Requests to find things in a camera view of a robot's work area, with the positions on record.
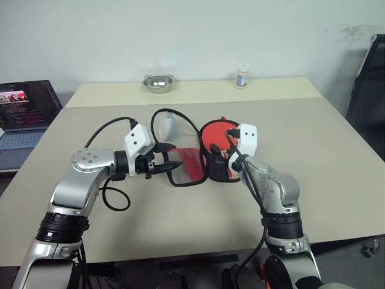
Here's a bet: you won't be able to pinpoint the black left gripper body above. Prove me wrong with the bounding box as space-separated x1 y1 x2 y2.
134 144 160 181

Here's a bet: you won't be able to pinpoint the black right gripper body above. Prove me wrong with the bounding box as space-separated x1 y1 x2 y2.
217 149 233 164

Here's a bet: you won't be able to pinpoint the red table tennis paddle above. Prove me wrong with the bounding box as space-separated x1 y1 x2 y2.
200 120 241 181

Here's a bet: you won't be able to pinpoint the black mesh paddle case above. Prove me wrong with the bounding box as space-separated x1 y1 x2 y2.
149 108 241 188

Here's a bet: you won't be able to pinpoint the stainless steel bowl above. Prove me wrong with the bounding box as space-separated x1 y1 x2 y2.
142 73 176 95

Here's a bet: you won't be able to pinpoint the white plastic bottle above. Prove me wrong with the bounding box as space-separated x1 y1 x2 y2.
234 63 251 89

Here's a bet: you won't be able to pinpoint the open laptop computer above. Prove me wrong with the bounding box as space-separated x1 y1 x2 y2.
0 79 64 173

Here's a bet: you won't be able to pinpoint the black office chair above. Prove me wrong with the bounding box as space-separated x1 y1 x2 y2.
345 34 385 140

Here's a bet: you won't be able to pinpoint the grey caster wheel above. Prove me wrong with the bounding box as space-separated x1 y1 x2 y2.
362 237 380 258

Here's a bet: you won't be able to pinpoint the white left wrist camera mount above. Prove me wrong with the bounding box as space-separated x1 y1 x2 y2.
124 123 155 177

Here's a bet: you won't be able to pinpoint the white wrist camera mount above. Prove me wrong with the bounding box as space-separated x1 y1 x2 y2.
227 123 259 169
124 123 155 177

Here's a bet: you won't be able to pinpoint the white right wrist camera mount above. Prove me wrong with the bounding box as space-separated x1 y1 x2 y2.
227 123 259 169

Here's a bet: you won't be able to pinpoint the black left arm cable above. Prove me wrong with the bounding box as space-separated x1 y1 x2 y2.
78 116 139 289

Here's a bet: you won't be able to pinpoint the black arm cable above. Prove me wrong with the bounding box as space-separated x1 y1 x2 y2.
226 128 270 289
78 116 139 289

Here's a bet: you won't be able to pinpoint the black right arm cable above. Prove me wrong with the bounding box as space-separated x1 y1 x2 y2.
226 128 270 289

